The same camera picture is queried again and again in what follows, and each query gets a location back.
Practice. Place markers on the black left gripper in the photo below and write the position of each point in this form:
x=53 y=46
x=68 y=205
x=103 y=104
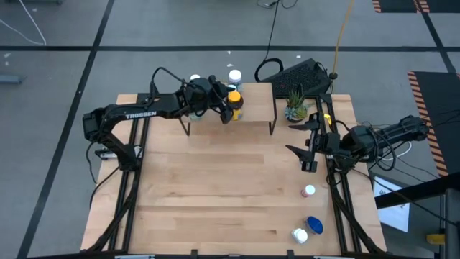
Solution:
x=201 y=95

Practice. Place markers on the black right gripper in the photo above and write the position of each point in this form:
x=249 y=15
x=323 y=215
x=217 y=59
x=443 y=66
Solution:
x=332 y=145

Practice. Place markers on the amber bottle with yellow cap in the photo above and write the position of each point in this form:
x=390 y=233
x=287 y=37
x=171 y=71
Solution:
x=234 y=97

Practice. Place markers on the white-capped bottle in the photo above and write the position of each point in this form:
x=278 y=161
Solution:
x=235 y=75

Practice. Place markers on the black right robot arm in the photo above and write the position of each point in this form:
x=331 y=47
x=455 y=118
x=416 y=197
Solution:
x=402 y=131

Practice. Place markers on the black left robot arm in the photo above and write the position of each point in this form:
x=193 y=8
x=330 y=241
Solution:
x=143 y=111

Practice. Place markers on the wooden shelf with black legs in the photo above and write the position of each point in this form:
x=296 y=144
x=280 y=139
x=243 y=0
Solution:
x=255 y=104

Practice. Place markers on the succulent plant in dark pot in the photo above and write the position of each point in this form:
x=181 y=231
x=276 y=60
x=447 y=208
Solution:
x=295 y=109

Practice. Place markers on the small pink bottle, white cap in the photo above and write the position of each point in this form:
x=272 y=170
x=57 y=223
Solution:
x=309 y=190

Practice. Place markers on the black perforated box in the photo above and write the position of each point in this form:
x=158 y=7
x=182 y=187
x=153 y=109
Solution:
x=298 y=77

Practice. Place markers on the bottle with blue cap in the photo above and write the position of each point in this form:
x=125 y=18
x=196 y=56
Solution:
x=315 y=225

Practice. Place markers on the white paper sheet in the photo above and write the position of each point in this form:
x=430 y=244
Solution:
x=395 y=216

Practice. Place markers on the black metal bar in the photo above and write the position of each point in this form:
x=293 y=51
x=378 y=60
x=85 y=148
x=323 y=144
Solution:
x=413 y=190

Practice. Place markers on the black mat with striped edge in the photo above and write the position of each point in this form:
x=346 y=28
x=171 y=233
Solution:
x=395 y=5
x=442 y=118

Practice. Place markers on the yellow plastic object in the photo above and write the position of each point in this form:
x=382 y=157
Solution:
x=435 y=239

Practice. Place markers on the grey bar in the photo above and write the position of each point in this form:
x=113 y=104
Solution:
x=36 y=1

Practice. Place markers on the grey floor object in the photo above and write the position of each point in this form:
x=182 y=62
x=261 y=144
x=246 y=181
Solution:
x=10 y=79

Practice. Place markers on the black aluminium table frame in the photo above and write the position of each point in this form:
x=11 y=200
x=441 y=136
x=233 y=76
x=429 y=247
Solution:
x=161 y=95

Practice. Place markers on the black table edge bracket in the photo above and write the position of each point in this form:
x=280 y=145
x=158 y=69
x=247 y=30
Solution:
x=291 y=254
x=194 y=254

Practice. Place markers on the grey metal post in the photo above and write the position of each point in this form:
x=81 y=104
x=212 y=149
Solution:
x=452 y=223

